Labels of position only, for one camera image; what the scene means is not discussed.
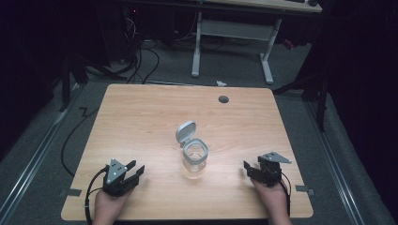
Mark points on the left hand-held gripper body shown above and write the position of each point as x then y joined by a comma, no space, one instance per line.
115,181

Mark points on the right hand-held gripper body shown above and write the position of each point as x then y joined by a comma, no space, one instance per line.
269,173

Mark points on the person's left hand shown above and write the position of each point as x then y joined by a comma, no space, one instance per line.
108,206

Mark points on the person's right hand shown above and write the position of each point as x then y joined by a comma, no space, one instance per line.
275,201

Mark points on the grey tape strip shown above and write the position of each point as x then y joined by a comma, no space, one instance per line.
70,192
304,189

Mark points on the clear jar with grey lid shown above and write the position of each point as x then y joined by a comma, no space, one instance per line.
194,153

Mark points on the white scrap on floor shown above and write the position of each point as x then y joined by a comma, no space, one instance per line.
221,83

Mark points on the black stand legs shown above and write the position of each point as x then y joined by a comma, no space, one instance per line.
316,90
67,81

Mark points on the white-framed desk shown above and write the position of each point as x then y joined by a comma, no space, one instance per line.
236,30

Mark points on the metal floor rail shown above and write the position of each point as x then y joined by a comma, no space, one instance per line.
34,153
334,162

